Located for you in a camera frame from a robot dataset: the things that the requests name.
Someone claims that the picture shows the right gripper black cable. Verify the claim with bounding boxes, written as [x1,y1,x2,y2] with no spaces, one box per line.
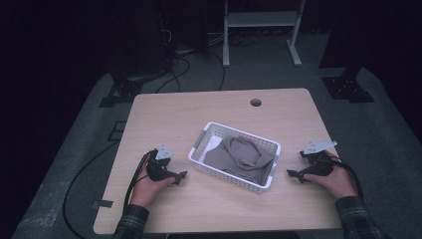
[326,155,366,203]

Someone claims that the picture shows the white metal stand frame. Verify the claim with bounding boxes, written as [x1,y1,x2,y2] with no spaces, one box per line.
[222,0,307,69]

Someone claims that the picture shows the grey tape strip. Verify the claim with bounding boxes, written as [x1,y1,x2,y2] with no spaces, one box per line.
[91,199,114,209]

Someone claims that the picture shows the person's left hand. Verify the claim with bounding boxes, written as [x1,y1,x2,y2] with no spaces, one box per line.
[129,161,176,209]

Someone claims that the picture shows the looped black floor cable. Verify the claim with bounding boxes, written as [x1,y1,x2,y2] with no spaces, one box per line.
[155,56,192,94]

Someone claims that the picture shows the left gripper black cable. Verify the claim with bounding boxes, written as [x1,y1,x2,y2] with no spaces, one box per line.
[122,149,157,211]

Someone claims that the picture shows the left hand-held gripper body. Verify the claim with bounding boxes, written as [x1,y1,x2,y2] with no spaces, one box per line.
[145,143,174,182]

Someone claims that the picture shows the person's right hand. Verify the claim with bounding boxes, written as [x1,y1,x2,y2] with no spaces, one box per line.
[303,149,358,200]

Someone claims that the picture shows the black tape square outline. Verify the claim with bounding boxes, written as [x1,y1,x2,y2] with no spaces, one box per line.
[107,120,127,142]

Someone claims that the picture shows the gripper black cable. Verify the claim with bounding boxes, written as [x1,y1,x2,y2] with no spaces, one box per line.
[326,155,366,203]
[122,149,157,211]

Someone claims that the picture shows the thin black floor cable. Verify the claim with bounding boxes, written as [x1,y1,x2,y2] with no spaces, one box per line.
[208,49,227,92]

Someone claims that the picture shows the grey pants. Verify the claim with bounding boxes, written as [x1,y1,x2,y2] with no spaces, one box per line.
[202,134,278,187]

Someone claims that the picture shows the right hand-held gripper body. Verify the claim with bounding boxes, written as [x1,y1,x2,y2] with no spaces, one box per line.
[299,140,338,177]

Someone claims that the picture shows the white perforated plastic basket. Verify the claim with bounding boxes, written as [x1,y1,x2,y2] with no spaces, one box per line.
[187,120,282,196]

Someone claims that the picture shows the black stand base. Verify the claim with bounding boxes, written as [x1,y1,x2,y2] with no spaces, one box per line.
[321,64,376,104]
[99,66,173,108]

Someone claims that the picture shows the long black floor cable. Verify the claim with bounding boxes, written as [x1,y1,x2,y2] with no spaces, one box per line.
[62,140,120,239]

